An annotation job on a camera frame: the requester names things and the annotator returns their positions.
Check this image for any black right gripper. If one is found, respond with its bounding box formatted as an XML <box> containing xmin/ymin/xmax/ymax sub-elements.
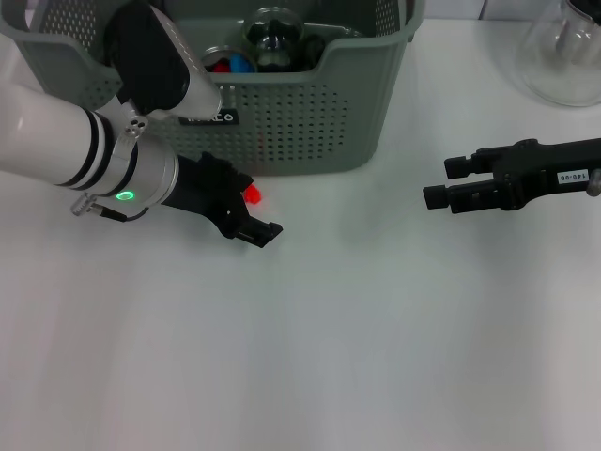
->
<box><xmin>422</xmin><ymin>136</ymin><xmax>601</xmax><ymax>216</ymax></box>

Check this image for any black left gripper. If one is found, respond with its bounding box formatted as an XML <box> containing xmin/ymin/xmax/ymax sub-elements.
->
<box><xmin>161</xmin><ymin>151</ymin><xmax>285</xmax><ymax>250</ymax></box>

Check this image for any grey perforated plastic storage bin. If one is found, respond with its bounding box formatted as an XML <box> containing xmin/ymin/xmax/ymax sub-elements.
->
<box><xmin>0</xmin><ymin>0</ymin><xmax>427</xmax><ymax>178</ymax></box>

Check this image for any clear glass carafe black handle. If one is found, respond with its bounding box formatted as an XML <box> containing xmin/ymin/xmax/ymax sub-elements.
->
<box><xmin>515</xmin><ymin>0</ymin><xmax>601</xmax><ymax>108</ymax></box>

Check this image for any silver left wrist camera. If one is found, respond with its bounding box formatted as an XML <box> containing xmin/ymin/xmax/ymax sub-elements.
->
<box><xmin>104</xmin><ymin>0</ymin><xmax>223</xmax><ymax>119</ymax></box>

